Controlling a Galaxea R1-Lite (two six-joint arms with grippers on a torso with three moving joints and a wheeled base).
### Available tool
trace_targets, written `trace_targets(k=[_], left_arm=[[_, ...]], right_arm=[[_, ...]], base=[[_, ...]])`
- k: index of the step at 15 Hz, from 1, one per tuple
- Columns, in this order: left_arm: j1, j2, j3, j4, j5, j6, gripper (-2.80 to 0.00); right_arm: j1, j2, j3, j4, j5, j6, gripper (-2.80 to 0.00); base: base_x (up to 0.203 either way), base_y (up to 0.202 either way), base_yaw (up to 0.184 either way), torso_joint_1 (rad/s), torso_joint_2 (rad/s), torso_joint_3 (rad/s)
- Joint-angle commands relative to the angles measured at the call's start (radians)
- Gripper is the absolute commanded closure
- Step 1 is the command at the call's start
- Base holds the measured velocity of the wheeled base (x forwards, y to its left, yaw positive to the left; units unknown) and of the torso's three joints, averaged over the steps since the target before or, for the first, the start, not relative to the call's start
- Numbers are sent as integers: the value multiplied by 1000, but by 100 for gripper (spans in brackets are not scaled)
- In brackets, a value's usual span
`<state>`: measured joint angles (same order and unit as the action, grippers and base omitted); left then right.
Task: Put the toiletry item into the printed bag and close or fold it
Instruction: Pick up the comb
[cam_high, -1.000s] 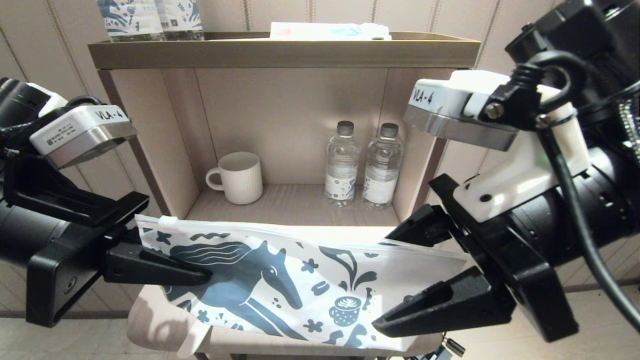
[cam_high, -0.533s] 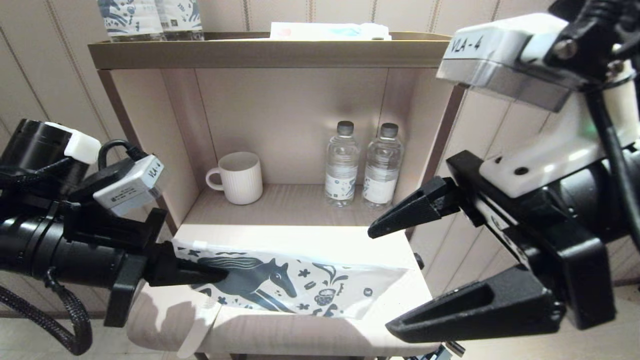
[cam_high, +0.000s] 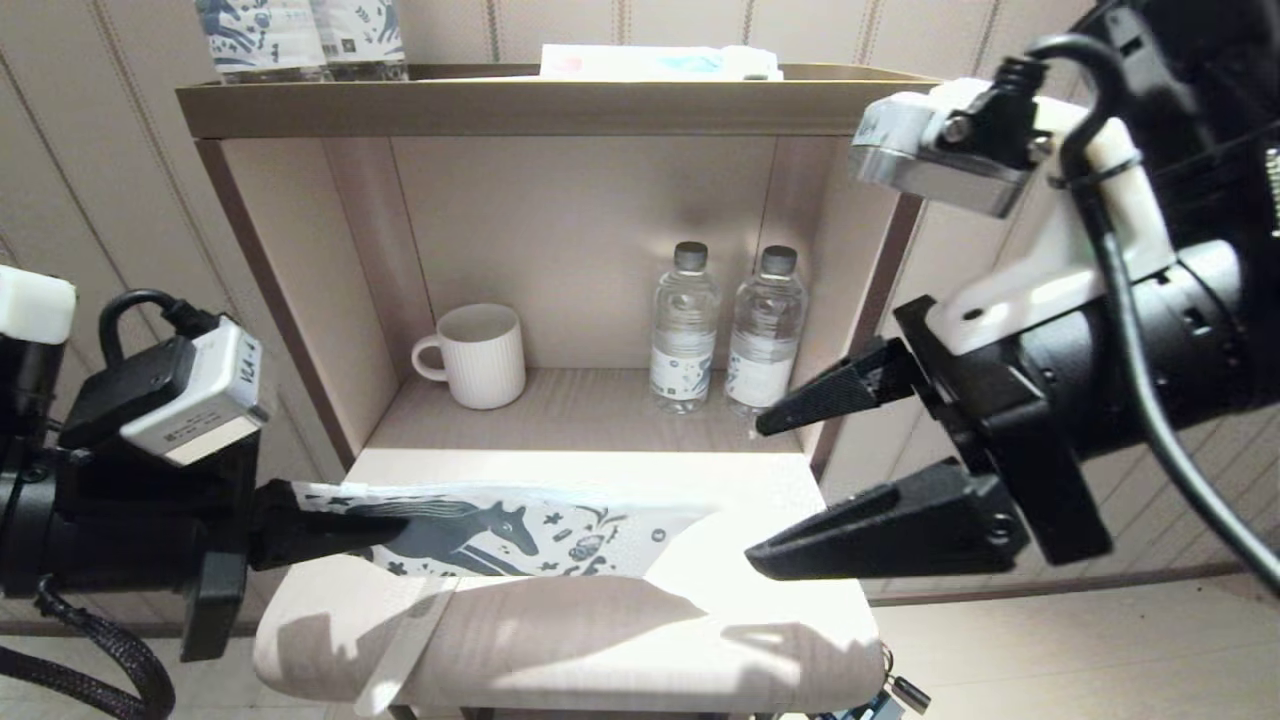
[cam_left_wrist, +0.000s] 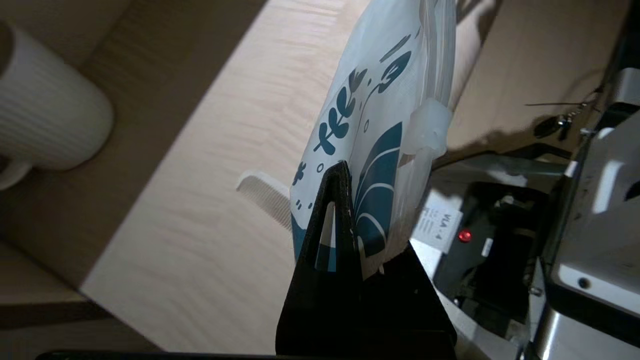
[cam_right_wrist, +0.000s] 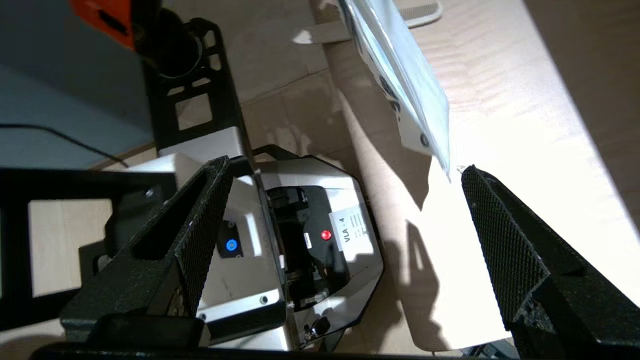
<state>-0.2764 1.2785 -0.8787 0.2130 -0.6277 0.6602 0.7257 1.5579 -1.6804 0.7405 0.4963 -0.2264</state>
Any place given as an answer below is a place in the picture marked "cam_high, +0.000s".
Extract white plastic comb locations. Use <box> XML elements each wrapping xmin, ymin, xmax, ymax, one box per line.
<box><xmin>355</xmin><ymin>575</ymin><xmax>463</xmax><ymax>717</ymax></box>

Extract white horse-print pouch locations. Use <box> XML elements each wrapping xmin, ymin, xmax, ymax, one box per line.
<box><xmin>290</xmin><ymin>480</ymin><xmax>723</xmax><ymax>581</ymax></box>

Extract clear plastic water bottle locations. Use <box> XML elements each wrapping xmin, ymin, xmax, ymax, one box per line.
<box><xmin>727</xmin><ymin>245</ymin><xmax>809</xmax><ymax>419</ymax></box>
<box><xmin>650</xmin><ymin>241</ymin><xmax>723</xmax><ymax>416</ymax></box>

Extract white ribbed ceramic mug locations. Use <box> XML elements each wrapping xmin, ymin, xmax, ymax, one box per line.
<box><xmin>411</xmin><ymin>303</ymin><xmax>528</xmax><ymax>411</ymax></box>

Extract beige wooden shelf table unit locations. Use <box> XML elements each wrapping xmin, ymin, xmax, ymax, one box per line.
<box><xmin>175</xmin><ymin>62</ymin><xmax>941</xmax><ymax>720</ymax></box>

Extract white packet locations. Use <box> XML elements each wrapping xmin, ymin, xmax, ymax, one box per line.
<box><xmin>538</xmin><ymin>43</ymin><xmax>784</xmax><ymax>81</ymax></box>

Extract patterned pouches on shelf top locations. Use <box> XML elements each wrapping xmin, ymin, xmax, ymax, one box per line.
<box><xmin>195</xmin><ymin>0</ymin><xmax>331</xmax><ymax>84</ymax></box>

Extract blue print label water bottle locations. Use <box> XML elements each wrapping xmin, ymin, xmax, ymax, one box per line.
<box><xmin>310</xmin><ymin>0</ymin><xmax>409</xmax><ymax>81</ymax></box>

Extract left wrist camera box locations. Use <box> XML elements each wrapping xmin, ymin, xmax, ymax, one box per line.
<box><xmin>58</xmin><ymin>288</ymin><xmax>271</xmax><ymax>468</ymax></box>

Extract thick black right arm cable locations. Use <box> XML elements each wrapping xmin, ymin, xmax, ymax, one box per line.
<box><xmin>1025</xmin><ymin>33</ymin><xmax>1280</xmax><ymax>596</ymax></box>

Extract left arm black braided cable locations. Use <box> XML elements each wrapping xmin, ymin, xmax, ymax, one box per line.
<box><xmin>0</xmin><ymin>575</ymin><xmax>179</xmax><ymax>720</ymax></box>

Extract blue electronic module with cables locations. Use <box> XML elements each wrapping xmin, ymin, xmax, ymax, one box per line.
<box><xmin>800</xmin><ymin>672</ymin><xmax>933</xmax><ymax>720</ymax></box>

